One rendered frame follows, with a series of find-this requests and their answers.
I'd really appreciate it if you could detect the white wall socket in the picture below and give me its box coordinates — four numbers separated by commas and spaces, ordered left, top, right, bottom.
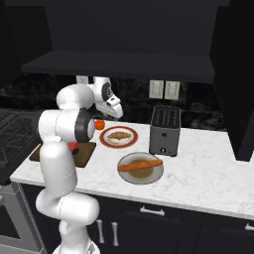
148, 79, 165, 100
75, 75, 89, 85
164, 80, 182, 101

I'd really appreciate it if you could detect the orange tomato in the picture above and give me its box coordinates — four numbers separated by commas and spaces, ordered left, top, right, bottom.
94, 119, 106, 131

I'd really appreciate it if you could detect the dark cupboard door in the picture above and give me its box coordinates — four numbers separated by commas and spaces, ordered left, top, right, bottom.
107, 214, 199, 254
86, 214, 110, 254

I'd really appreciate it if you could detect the brown wooden cutting board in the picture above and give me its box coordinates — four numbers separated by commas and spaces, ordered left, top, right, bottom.
29, 141, 97, 169

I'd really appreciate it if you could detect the silver oven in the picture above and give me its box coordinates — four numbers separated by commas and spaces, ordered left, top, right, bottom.
0, 182, 48, 254

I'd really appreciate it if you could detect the grey toaster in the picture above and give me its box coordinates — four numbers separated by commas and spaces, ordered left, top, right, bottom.
148, 104, 183, 157

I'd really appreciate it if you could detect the black gas hob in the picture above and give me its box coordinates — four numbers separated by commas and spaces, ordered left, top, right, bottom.
0, 108, 44, 187

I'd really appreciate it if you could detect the silver cupboard door handle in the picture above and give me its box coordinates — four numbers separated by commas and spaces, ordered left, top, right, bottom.
95, 218, 106, 245
110, 221, 120, 248

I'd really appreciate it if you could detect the dark tall cabinet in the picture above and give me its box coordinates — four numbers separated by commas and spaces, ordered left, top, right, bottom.
209, 0, 254, 163

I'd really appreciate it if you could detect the grey plate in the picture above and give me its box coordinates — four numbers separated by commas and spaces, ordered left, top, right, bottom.
117, 152, 165, 186

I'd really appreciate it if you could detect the golden croissant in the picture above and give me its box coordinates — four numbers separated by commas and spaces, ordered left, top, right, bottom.
106, 131, 132, 141

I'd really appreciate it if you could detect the orange baguette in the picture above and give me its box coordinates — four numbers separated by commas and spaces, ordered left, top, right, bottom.
117, 158, 164, 173

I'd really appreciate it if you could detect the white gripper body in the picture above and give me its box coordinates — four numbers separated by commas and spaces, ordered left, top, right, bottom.
95, 94, 124, 120

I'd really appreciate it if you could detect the red object on board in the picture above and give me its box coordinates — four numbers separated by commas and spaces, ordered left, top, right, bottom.
67, 142, 80, 155

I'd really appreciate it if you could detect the dark drawer front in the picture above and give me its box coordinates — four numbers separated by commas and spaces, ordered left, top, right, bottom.
199, 212, 254, 247
95, 195, 204, 230

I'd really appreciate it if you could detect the red-rimmed plate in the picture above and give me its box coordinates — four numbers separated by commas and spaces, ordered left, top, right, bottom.
98, 125, 139, 150

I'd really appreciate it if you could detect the dark wall cabinet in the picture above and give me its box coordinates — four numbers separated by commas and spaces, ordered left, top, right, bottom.
0, 0, 232, 85

